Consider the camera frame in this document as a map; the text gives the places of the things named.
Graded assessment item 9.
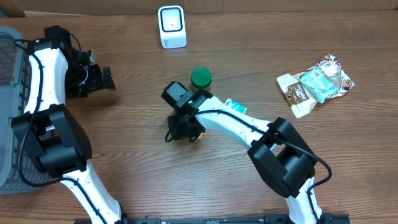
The teal tissue pack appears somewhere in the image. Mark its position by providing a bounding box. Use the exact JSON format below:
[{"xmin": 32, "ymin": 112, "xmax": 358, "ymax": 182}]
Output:
[{"xmin": 224, "ymin": 98, "xmax": 248, "ymax": 114}]

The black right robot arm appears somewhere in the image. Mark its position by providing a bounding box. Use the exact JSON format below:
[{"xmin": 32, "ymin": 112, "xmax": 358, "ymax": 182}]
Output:
[{"xmin": 161, "ymin": 81, "xmax": 323, "ymax": 223}]

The green lid white jar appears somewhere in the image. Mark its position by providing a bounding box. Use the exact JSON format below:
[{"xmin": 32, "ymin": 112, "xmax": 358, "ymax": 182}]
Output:
[{"xmin": 190, "ymin": 67, "xmax": 212, "ymax": 92}]

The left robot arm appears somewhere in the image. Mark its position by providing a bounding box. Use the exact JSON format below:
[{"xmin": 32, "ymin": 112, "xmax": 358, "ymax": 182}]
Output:
[{"xmin": 11, "ymin": 25, "xmax": 129, "ymax": 223}]

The teal wet wipes pack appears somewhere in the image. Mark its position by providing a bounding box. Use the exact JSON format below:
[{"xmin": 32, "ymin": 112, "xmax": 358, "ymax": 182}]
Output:
[{"xmin": 299, "ymin": 67, "xmax": 338, "ymax": 103}]

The clear beige snack bag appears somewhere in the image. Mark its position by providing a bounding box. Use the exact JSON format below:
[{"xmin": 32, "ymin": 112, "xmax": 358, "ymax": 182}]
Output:
[{"xmin": 277, "ymin": 54, "xmax": 354, "ymax": 118}]

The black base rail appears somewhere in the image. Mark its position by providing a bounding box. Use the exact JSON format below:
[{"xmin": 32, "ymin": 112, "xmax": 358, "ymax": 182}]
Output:
[{"xmin": 74, "ymin": 213, "xmax": 351, "ymax": 224}]

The grey plastic mesh basket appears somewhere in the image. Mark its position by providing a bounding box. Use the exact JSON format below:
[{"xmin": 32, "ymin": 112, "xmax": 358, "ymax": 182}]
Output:
[{"xmin": 1, "ymin": 26, "xmax": 36, "ymax": 195}]

